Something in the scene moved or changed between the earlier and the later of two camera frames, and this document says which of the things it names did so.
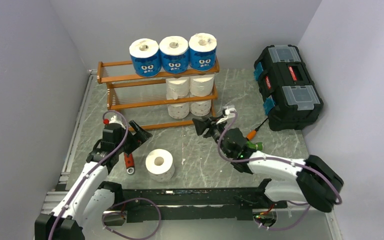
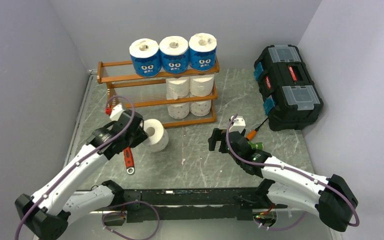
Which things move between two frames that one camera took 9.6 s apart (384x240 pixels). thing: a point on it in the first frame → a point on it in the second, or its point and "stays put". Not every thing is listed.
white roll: [178, 111] stays put
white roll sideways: [201, 85] stays put
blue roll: [174, 54] stays put
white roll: [160, 165] → [158, 138]
